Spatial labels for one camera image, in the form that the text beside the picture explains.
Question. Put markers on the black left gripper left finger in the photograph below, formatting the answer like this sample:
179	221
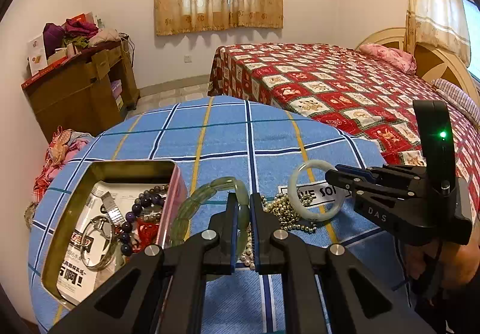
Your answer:
160	290

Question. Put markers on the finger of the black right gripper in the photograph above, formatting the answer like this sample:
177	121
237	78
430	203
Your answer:
389	190
385	172

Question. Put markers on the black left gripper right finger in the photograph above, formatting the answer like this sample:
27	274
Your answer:
326	290

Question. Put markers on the person's right hand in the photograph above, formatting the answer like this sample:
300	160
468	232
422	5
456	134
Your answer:
460	262

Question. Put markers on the silver bangle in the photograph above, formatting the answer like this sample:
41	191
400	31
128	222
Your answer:
97	243

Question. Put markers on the silver wristwatch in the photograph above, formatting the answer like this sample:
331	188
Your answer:
110	209

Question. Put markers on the red patterned bed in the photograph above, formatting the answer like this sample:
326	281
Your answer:
354	91

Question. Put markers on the pink pillow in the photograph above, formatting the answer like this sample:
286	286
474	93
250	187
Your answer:
396	58

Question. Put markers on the cream wooden headboard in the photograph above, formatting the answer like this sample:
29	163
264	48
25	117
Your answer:
432	62

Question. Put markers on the pink metal tin box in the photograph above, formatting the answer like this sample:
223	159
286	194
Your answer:
151	172

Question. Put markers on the pile of clothes on floor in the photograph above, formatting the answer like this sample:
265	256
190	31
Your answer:
64	146

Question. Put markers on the brown wooden desk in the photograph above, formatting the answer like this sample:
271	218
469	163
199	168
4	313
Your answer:
89	92

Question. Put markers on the clutter on desk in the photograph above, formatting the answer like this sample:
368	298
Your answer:
77	31

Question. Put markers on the white product box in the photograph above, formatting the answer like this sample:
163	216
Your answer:
36	54

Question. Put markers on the wall power socket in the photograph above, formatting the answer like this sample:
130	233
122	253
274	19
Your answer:
187	58

